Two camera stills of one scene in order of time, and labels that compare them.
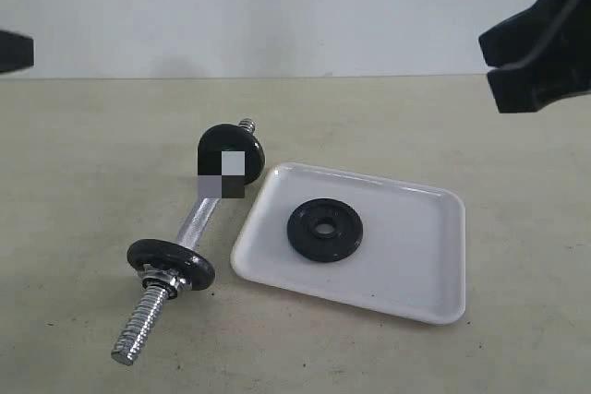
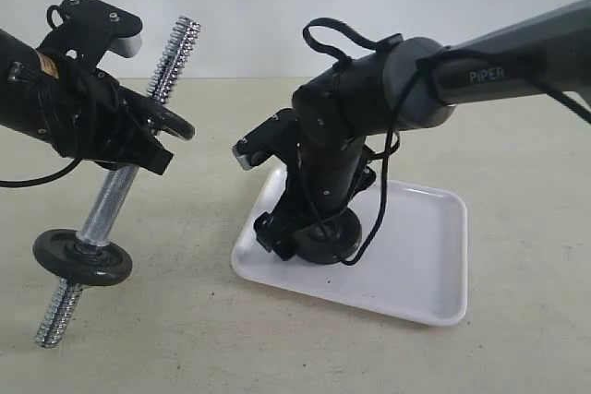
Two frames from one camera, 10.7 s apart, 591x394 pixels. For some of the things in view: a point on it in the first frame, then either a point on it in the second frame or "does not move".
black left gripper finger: (17, 52) → (84, 114)
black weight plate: (233, 137) → (173, 123)
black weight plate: (325, 247) does not move
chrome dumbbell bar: (147, 316) → (94, 232)
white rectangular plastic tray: (410, 259) does not move
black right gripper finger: (517, 37) → (321, 160)
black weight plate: (196, 271) → (78, 262)
